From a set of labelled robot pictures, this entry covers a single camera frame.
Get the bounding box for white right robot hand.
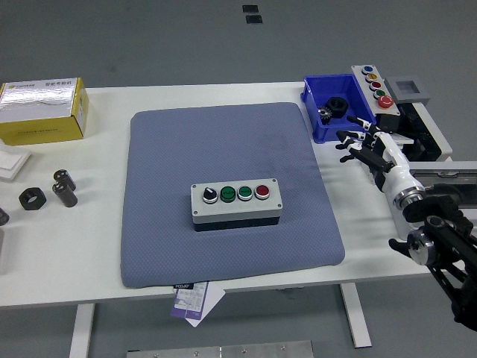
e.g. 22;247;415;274
335;115;424;202

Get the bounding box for grey four-control button box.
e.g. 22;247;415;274
190;178;284;233

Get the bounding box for grey five-button control box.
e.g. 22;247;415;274
351;63;402;134

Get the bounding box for grey distribution box clear cover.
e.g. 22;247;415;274
391;160;477;239

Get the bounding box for large black hex nut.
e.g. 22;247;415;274
18;186;47;212
325;96;350;119

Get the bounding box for blue plastic bin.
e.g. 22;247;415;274
300;73;377;144

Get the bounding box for white table leg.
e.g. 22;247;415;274
69;304;96;358
338;283;373;349

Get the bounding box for white paper card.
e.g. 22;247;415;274
184;286;227;328

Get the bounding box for blue-grey padded mat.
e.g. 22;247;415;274
119;101;346;289

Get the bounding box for purple and white mat tag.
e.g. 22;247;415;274
170;281;209;321

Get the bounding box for black cylindrical capacitor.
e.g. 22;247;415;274
51;181;78;208
53;169;78;191

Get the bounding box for yellow and silver cardboard box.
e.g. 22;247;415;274
0;77;90;146

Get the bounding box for black and white rail device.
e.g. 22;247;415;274
398;102;454;163

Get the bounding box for grey square frame box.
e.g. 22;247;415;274
384;76;432;105

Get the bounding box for grey metal base plate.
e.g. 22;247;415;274
125;339;315;358

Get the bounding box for white square switch plate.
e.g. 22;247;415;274
0;145;32;183

